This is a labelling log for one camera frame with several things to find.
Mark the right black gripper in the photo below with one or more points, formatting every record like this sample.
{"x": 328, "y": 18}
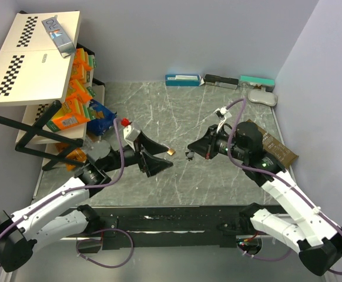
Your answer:
{"x": 205, "y": 147}

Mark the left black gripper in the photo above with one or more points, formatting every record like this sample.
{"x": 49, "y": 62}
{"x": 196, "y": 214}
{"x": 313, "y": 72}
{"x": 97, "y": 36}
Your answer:
{"x": 151, "y": 165}

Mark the key bunch with panda charm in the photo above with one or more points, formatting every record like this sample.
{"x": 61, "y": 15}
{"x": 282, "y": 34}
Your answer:
{"x": 190, "y": 155}

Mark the long shackle brass padlock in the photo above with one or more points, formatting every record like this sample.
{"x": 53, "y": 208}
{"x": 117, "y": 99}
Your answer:
{"x": 170, "y": 151}

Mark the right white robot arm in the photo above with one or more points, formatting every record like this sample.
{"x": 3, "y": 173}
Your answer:
{"x": 312, "y": 235}

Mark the blue doritos chip bag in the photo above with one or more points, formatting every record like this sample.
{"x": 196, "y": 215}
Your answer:
{"x": 102, "y": 118}

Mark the black flat box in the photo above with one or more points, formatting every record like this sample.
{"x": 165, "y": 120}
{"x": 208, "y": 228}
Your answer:
{"x": 219, "y": 81}

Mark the brown foil package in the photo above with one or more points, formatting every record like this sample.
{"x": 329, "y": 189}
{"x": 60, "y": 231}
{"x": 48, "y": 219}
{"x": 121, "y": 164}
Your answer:
{"x": 272, "y": 145}

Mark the orange snack bag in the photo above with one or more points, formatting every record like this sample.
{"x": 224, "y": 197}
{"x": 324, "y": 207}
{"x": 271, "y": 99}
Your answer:
{"x": 77, "y": 154}

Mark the blue flat box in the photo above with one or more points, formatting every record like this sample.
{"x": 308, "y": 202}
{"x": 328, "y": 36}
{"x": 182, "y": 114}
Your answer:
{"x": 183, "y": 80}

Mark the grey white pouch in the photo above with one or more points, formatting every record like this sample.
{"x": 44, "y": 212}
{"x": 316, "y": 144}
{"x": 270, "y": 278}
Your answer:
{"x": 263, "y": 97}

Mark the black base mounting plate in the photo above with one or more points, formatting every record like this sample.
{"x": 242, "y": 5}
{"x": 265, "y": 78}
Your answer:
{"x": 170, "y": 226}

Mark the orange green snack box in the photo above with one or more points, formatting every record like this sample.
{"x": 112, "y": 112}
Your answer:
{"x": 72, "y": 113}

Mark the teal flat box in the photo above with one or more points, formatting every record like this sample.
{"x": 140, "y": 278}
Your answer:
{"x": 254, "y": 82}

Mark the stacked orange snack boxes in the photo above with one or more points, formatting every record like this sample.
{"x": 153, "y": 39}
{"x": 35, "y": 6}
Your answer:
{"x": 80, "y": 81}

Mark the checkerboard calibration board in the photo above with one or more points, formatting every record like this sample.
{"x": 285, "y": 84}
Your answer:
{"x": 32, "y": 70}

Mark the silver blue carton box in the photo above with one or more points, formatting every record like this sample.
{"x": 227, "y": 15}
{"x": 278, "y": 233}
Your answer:
{"x": 59, "y": 37}

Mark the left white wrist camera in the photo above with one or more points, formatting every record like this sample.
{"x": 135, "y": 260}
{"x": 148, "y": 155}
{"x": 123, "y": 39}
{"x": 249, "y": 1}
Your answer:
{"x": 131, "y": 131}

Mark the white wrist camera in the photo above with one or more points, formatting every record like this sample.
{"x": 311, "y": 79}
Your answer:
{"x": 223, "y": 114}
{"x": 131, "y": 131}

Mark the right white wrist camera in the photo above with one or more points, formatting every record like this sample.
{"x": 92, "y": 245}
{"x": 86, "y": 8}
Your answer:
{"x": 223, "y": 114}

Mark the black frame white shelf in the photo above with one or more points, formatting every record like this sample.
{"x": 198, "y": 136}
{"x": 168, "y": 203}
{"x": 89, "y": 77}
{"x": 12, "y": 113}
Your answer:
{"x": 35, "y": 138}

